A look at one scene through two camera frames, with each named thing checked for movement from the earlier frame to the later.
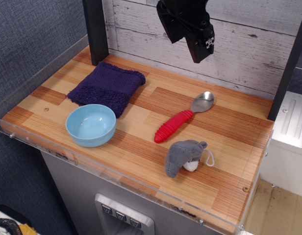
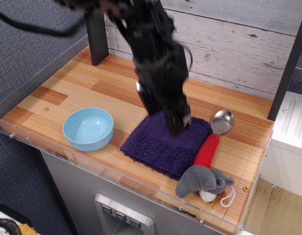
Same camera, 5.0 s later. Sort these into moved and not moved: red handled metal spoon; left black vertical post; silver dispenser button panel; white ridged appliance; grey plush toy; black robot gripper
Moved: red handled metal spoon; grey plush toy; black robot gripper
Not moved: white ridged appliance; silver dispenser button panel; left black vertical post
